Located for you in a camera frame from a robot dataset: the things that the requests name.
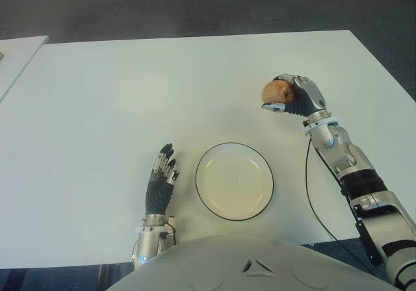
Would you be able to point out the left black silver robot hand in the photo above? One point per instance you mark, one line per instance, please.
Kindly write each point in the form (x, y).
(157, 195)

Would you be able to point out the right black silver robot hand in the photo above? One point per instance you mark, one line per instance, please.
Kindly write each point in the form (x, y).
(308, 99)

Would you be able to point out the red yellow apple with sticker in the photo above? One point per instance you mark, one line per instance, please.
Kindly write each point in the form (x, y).
(278, 92)

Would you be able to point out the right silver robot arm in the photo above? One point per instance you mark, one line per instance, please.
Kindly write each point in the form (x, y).
(360, 174)

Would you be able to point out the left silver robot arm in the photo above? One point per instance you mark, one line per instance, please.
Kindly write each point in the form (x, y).
(152, 242)

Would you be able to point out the white plate with black rim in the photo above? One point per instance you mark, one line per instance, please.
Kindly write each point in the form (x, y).
(234, 180)

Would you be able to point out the grey robot torso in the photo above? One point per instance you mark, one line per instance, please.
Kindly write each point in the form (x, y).
(253, 265)

